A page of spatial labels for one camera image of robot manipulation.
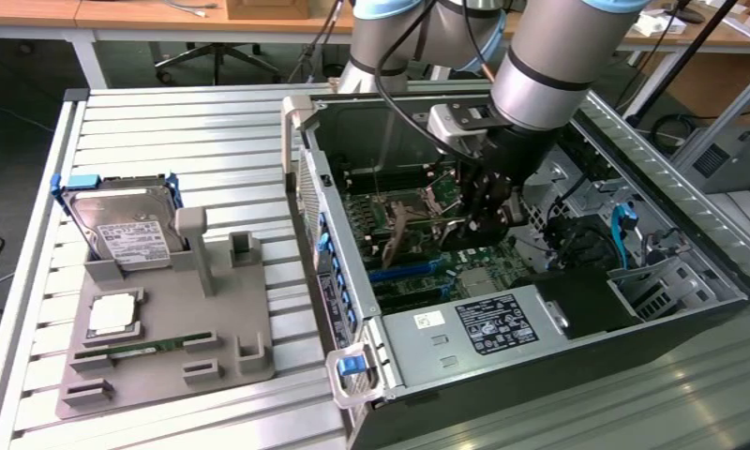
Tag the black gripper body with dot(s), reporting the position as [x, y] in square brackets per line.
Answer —
[518, 154]

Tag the black graphics card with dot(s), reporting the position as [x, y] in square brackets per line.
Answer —
[474, 236]

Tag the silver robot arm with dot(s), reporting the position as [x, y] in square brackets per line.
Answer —
[556, 56]

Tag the silver socket cover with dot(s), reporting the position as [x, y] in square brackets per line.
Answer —
[444, 187]

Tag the green motherboard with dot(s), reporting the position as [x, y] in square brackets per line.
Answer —
[493, 262]

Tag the CPU socket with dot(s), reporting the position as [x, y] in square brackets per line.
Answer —
[412, 206]

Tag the RAM slot white latches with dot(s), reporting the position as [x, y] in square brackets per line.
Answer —
[406, 167]
[406, 176]

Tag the silver chipset heat sink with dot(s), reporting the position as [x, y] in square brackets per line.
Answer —
[478, 279]

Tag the thin locking lever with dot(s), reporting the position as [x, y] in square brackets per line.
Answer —
[380, 180]

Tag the blue expansion slot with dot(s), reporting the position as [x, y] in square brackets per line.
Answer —
[412, 272]

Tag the black plastic shroud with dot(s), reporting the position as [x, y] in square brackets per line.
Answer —
[581, 304]

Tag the black expansion slot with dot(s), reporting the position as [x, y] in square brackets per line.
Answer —
[412, 302]

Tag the silver disk bay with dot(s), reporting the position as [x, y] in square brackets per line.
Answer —
[662, 290]

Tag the silver power supply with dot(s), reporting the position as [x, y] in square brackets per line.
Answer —
[437, 347]

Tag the black stand pole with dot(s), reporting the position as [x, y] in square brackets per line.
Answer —
[681, 58]

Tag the white cardboard box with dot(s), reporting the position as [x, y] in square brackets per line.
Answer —
[662, 25]

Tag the grey equipment box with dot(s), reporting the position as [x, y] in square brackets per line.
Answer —
[744, 164]

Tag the black PC case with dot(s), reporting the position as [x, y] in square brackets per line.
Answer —
[600, 375]

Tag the black monitor foot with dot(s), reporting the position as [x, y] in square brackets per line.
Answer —
[688, 14]

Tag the blue case release latch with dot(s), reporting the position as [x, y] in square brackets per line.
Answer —
[350, 366]

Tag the brown cardboard box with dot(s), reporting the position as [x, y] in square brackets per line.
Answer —
[262, 9]

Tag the black office chair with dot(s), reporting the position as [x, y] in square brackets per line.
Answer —
[216, 56]

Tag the grey parts rack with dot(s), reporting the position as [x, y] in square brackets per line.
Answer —
[162, 319]

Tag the silver hard disk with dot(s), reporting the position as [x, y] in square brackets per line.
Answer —
[125, 220]

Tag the green RAM stick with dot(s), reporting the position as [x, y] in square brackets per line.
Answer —
[144, 348]

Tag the silver CPU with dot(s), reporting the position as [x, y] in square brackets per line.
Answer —
[112, 316]

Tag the hard disk drive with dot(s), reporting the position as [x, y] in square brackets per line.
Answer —
[81, 181]

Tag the long wooden desk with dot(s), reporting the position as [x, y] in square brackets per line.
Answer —
[130, 19]

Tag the small wooden desk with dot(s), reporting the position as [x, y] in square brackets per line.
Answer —
[18, 11]

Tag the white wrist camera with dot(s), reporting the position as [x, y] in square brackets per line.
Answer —
[456, 126]

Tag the aluminium frame profile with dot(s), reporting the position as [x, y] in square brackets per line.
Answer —
[734, 108]

